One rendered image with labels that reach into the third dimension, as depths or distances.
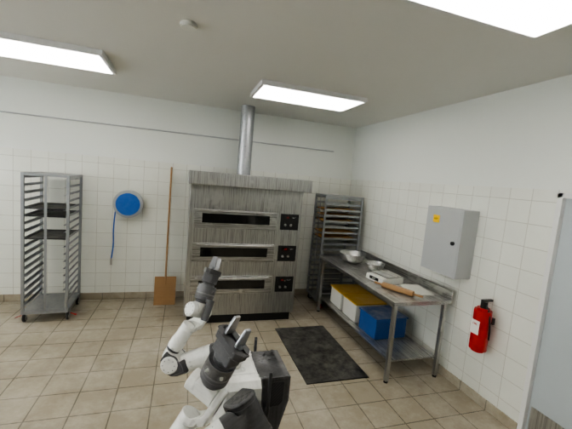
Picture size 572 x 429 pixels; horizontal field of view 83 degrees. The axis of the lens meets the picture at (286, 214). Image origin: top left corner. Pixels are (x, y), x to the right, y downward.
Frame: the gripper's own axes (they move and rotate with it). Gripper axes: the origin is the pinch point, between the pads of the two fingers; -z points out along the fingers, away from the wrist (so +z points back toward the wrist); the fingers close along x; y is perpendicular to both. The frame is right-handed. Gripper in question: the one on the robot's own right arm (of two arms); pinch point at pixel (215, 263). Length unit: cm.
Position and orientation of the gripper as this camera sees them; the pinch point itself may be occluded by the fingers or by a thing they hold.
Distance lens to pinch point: 163.8
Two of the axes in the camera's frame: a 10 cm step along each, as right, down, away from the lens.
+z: -2.9, 9.3, -2.5
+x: -1.5, -3.0, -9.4
